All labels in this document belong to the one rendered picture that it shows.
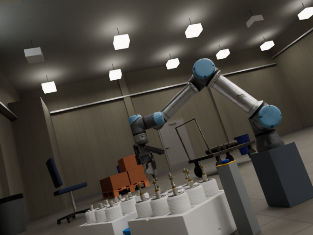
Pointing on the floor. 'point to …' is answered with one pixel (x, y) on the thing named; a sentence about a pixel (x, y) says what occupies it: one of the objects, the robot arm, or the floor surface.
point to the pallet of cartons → (124, 178)
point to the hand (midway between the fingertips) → (155, 176)
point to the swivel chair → (64, 189)
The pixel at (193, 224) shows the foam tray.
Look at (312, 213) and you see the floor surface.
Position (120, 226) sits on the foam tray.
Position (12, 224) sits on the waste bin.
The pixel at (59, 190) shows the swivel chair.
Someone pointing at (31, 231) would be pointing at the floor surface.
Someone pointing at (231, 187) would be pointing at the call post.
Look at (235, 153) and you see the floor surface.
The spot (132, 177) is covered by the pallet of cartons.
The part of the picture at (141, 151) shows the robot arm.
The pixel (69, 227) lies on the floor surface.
